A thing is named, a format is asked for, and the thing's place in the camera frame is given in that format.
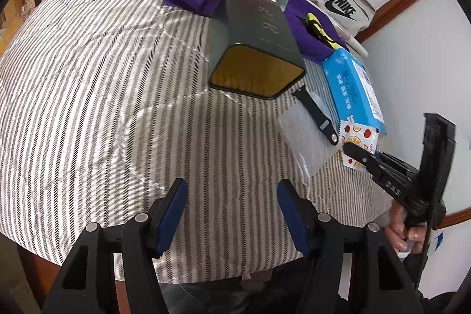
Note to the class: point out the person's dark pants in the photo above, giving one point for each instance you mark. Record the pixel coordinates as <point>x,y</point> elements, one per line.
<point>235,292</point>

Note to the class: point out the clear plastic bag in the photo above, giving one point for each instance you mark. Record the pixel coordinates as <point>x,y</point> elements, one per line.
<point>305,141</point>

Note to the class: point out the dark green box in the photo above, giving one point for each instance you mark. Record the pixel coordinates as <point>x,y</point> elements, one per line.
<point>257,23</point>

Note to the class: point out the wooden door trim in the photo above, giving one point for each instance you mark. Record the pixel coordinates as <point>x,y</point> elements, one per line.
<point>404,1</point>

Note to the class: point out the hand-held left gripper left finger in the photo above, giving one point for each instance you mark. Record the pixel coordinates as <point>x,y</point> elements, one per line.
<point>171,218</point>

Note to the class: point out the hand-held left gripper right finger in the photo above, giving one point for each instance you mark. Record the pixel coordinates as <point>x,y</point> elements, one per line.
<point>294,218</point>

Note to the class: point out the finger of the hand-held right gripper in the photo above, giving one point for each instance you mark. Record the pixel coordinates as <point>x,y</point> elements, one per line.
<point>362,157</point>
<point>399,161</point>

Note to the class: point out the fruit print packet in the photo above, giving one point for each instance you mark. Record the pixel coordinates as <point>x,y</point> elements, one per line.
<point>358,132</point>

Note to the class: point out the person's right hand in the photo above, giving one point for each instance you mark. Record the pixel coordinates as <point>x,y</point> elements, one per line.
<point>395,225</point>

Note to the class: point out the blue wet wipes pack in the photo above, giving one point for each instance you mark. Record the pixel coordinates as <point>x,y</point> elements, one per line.
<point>349,86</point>

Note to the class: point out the yellow black packet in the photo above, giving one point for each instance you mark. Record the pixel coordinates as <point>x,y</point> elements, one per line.
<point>320,30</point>

